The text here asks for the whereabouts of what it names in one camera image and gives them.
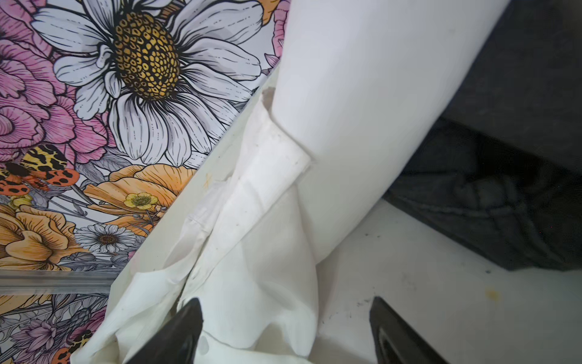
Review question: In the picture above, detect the black cloth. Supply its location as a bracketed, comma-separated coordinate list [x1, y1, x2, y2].
[384, 1, 581, 271]

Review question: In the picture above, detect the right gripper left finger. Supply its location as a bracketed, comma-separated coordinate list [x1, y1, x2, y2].
[128, 298, 203, 364]

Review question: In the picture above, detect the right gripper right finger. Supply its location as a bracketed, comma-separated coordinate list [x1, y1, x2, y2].
[369, 297, 448, 364]

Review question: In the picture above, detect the white cloth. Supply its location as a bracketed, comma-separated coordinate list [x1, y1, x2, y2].
[71, 1, 507, 363]

